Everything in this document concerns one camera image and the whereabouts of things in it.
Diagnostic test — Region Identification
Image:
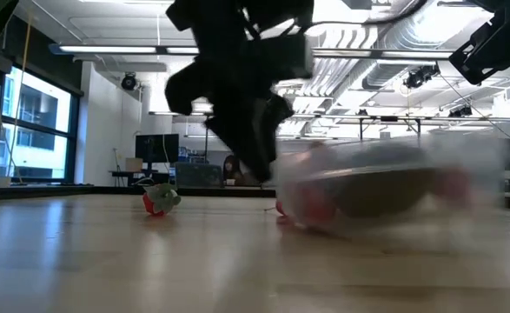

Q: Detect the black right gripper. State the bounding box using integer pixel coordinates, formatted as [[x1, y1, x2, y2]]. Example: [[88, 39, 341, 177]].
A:
[[448, 8, 510, 86]]

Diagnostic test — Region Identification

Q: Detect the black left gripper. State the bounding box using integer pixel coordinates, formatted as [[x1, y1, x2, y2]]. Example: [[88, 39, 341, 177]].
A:
[[165, 0, 315, 183]]

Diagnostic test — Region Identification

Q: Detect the brown toy kiwi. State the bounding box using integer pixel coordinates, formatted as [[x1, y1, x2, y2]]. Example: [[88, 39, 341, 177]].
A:
[[336, 169, 438, 218]]

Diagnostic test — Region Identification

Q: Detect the clear plastic tupperware container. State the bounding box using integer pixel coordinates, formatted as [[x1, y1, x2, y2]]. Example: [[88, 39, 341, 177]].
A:
[[274, 134, 510, 244]]

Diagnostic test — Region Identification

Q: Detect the person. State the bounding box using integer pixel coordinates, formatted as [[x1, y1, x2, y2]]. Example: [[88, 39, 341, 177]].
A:
[[222, 154, 247, 187]]

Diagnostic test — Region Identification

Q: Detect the dark low cabinet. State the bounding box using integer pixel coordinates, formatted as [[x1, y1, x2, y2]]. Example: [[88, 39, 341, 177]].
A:
[[175, 162, 226, 189]]

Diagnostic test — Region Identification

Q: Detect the black computer monitor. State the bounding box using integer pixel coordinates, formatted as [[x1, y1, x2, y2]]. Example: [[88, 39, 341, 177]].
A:
[[134, 133, 181, 164]]

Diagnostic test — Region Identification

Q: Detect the long ceiling light bar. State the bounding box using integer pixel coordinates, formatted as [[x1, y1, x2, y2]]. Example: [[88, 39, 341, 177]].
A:
[[48, 42, 510, 61]]

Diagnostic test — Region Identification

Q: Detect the large window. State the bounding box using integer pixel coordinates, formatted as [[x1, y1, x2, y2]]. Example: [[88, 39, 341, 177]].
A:
[[0, 64, 84, 183]]

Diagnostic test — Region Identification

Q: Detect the black ceiling camera cluster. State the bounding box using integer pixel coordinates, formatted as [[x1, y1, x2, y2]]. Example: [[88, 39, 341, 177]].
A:
[[401, 63, 441, 90]]

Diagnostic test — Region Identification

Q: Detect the silver ceiling duct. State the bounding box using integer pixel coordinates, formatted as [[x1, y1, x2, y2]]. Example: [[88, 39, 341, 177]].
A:
[[361, 0, 477, 90]]

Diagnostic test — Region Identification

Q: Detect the round black ceiling camera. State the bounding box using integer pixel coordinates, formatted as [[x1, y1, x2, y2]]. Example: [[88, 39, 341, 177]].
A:
[[120, 72, 139, 91]]

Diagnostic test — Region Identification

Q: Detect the black aluminium table frame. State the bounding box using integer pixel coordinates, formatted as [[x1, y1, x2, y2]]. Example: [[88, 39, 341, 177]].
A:
[[0, 184, 281, 201]]

